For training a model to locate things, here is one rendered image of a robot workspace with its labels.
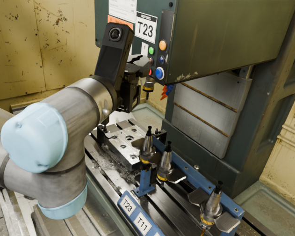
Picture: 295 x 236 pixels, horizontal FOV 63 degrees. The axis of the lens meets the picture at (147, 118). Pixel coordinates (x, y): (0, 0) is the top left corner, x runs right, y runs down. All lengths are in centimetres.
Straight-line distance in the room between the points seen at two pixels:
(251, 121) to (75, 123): 115
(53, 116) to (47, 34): 163
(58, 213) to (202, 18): 58
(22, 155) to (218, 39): 65
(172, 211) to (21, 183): 87
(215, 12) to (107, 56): 42
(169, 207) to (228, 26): 80
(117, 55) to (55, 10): 151
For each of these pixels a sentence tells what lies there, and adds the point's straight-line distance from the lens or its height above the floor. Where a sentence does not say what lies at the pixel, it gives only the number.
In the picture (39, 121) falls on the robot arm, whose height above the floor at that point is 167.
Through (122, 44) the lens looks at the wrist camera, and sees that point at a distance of 42.
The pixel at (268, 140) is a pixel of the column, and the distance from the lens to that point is 174.
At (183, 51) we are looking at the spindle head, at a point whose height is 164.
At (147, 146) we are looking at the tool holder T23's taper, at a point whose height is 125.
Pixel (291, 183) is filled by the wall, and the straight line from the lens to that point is 185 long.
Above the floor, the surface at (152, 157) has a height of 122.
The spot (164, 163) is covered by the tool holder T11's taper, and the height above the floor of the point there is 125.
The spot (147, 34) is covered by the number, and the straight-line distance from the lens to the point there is 74.
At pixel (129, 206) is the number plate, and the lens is 112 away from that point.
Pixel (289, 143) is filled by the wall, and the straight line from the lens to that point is 173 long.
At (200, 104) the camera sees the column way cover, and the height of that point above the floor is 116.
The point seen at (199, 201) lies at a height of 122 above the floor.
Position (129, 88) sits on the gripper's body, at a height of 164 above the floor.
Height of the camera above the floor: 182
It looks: 31 degrees down
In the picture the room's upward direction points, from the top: 6 degrees clockwise
